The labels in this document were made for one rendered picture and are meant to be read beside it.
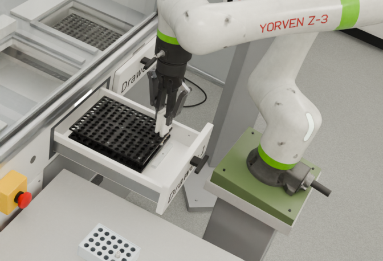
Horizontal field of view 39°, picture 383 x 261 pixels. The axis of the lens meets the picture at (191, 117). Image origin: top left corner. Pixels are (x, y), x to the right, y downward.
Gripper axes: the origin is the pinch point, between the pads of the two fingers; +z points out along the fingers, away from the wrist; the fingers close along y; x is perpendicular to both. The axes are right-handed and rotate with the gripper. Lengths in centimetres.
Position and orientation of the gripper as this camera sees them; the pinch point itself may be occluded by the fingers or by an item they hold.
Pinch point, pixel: (163, 122)
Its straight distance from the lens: 145.2
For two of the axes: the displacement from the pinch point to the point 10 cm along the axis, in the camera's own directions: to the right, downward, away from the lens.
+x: 5.8, -4.1, 7.1
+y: 8.0, 4.4, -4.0
